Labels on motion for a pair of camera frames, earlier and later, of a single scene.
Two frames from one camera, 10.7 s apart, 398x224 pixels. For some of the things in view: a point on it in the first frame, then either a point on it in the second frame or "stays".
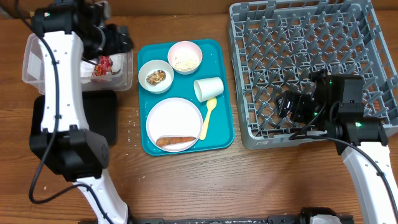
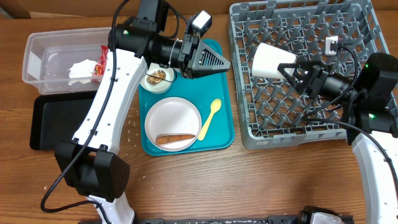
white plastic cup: x=208 y=88 → x=267 y=60
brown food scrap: x=156 y=77 stays
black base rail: x=273 y=219 stays
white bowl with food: x=156 y=76 stays
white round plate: x=174 y=117 stays
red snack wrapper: x=104 y=66 stays
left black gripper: x=120 y=45 → x=203 y=51
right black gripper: x=300 y=104 → x=316 y=76
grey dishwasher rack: x=276 y=45 stays
